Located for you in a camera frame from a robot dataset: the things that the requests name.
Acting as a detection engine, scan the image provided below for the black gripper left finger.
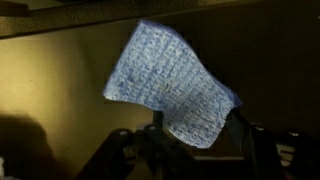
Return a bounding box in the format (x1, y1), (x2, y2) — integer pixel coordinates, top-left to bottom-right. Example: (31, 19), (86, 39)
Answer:
(74, 111), (201, 180)

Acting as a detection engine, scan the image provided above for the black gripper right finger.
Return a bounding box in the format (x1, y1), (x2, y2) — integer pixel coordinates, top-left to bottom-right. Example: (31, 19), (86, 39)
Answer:
(226, 109), (291, 180)

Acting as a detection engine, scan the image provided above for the blue sponge cloth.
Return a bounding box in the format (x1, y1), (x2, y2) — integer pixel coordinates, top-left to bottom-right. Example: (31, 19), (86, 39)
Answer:
(102, 19), (243, 150)

